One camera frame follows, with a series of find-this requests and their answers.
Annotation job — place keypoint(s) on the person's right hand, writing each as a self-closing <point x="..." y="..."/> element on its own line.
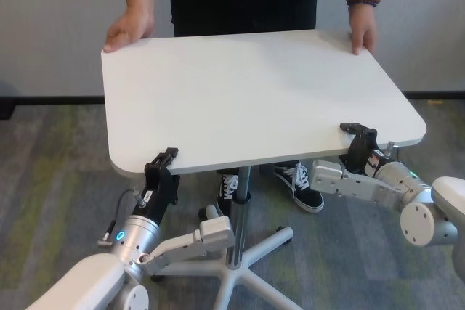
<point x="132" y="28"/>

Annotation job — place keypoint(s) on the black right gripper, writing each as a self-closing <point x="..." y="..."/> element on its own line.
<point x="363" y="154"/>

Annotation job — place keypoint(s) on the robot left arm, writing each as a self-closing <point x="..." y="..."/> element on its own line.
<point x="138" y="241"/>

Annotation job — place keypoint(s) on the white rolling pedestal table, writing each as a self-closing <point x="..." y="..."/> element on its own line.
<point x="254" y="99"/>

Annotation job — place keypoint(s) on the person's left hand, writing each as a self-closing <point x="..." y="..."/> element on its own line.
<point x="363" y="27"/>

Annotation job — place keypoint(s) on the person's black sneaker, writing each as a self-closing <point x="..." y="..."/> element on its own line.
<point x="228" y="190"/>
<point x="301" y="190"/>

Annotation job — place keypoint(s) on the person's right black sneaker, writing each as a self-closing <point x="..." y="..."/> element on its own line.
<point x="228" y="190"/>

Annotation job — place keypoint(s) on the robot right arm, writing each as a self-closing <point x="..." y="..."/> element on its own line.
<point x="425" y="223"/>

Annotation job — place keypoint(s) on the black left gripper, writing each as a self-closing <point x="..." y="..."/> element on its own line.
<point x="160" y="194"/>

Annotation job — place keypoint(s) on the person's left black sneaker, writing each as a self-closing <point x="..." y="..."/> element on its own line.
<point x="301" y="190"/>

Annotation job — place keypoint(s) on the small black box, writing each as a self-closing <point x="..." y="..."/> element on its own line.
<point x="7" y="108"/>

